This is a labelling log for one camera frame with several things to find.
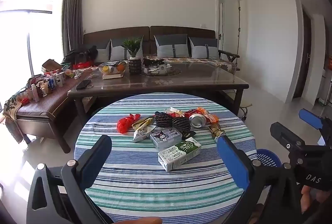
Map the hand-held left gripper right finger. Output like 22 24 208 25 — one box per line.
216 134 309 224

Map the person's left hand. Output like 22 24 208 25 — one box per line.
113 217 163 224

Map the striped blue green tablecloth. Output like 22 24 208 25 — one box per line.
74 94 257 224

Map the green plant in black vase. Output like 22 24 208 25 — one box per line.
122 36 144 74

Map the gold foil wrapper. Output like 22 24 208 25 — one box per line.
207 123 226 139

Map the black plastic wrapper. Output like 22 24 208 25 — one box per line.
182 130 197 140

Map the beige book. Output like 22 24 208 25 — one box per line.
102 71 126 79

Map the dark wooden sofa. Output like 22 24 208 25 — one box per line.
83 26 240 72

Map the grey curtain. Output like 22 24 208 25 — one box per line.
62 0 83 58

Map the glass fruit bowl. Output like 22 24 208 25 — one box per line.
98 62 127 75

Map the cluster of small bottles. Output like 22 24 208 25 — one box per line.
19 70 68 104

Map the black phone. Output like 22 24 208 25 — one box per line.
76 79 92 90

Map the white door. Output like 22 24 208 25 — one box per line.
218 0 247 56

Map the dark glass-top coffee table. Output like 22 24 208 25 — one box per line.
67 61 249 121

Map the grey cartoon tissue pack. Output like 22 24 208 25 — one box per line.
150 128 182 149

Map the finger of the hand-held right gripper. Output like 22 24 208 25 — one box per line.
270 122 306 153
298 108 332 147

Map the brown wooden bench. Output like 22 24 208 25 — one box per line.
5 68 91 153

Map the person's right hand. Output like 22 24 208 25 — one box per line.
301 184 332 215

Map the orange plastic wrapper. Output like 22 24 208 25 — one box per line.
197 107 220 124

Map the blue plastic basket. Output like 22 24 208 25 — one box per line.
255 149 282 168

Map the large bright window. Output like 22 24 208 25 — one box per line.
0 0 66 121

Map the patterned sofa blanket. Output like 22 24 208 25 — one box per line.
144 56 237 72

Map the glass tea tray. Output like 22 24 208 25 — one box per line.
141 58 182 77

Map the green white milk carton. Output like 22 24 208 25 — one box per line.
158 136 202 172

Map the yellowish plastic snack wrapper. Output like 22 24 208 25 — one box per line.
132 116 155 131

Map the black bag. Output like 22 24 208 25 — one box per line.
63 45 98 64

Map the grey two-tone pillow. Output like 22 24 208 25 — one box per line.
188 37 220 60
93 40 112 62
110 38 144 61
154 34 191 58

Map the white paper carton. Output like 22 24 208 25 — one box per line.
133 128 153 143

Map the dark wooden door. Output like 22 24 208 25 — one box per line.
293 11 312 99

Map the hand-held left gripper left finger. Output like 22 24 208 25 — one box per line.
26 134 113 224

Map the red plastic bag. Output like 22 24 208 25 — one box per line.
117 114 141 134

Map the cardboard box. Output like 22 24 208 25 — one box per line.
41 59 63 73

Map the crushed red drink can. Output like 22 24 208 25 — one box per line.
189 113 208 128

